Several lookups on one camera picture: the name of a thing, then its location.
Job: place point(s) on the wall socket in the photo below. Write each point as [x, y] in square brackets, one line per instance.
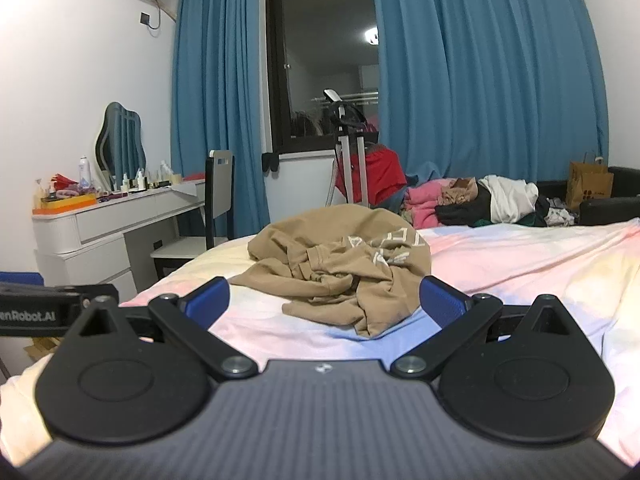
[146, 18]

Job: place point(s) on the white bottle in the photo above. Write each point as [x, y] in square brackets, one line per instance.
[84, 172]

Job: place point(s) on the wavy-edged mirror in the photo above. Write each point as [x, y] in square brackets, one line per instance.
[122, 135]

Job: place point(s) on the white garment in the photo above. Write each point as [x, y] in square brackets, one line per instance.
[510, 197]

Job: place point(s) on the black garment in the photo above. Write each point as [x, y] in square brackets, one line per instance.
[465, 212]

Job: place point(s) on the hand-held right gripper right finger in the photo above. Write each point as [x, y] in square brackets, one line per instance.
[442, 305]

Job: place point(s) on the orange box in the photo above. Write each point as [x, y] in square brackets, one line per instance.
[65, 202]

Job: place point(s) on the brown paper bag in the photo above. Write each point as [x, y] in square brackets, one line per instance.
[590, 185]

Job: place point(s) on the tan t-shirt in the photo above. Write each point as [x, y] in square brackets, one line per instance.
[320, 240]

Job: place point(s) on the white dressing table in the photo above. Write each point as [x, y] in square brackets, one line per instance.
[100, 230]

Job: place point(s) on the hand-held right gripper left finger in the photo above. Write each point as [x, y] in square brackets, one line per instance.
[207, 305]

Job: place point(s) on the red cloth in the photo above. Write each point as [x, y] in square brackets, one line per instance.
[382, 170]

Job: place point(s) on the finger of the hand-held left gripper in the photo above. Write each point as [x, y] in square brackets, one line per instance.
[95, 290]

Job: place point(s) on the black sofa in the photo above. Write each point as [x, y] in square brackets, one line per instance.
[615, 207]

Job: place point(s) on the pastel bed sheet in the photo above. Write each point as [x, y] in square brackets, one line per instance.
[525, 270]

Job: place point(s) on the grey chair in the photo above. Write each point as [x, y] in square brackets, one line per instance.
[220, 195]

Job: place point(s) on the blue curtain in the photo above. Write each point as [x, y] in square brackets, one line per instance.
[490, 70]
[215, 110]

